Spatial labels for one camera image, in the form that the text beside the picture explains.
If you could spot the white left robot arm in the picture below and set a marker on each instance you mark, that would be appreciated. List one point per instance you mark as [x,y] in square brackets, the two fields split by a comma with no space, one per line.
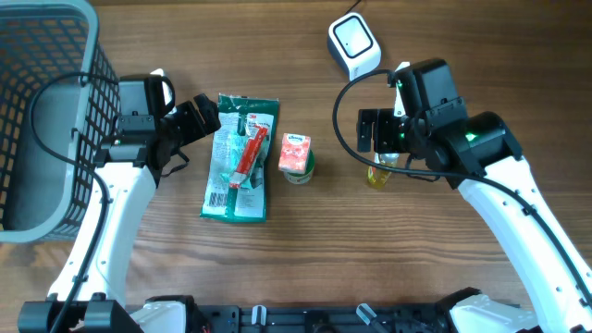
[127,166]

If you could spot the white barcode scanner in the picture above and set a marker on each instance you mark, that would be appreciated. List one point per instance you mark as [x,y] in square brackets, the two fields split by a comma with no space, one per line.
[353,46]

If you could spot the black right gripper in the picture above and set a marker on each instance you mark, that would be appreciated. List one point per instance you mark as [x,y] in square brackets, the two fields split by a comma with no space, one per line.
[385,120]

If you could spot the clear teal wipes packet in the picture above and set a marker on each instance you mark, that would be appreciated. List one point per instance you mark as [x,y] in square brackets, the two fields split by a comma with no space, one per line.
[236,144]

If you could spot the yellow liquid bottle silver cap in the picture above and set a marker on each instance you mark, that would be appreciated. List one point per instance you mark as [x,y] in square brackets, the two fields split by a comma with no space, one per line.
[377,178]

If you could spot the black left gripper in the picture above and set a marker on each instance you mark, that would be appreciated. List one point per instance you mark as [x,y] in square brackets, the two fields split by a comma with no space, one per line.
[191,126]

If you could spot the red white tissue pack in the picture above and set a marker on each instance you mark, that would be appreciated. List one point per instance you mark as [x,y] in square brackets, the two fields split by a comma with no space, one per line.
[294,153]

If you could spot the grey plastic shopping basket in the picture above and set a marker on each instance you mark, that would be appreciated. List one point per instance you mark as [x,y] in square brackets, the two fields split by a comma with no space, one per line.
[49,50]

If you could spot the green lid chicken jar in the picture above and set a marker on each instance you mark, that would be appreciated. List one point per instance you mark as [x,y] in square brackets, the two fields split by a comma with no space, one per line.
[300,179]

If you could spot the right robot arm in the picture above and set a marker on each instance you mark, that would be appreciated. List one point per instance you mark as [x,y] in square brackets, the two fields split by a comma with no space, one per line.
[481,159]

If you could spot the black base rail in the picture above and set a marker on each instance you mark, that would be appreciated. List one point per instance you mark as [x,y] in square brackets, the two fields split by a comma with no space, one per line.
[415,317]

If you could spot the green 3M gloves package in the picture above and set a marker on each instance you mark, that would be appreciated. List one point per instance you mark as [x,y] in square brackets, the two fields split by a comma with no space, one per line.
[238,114]

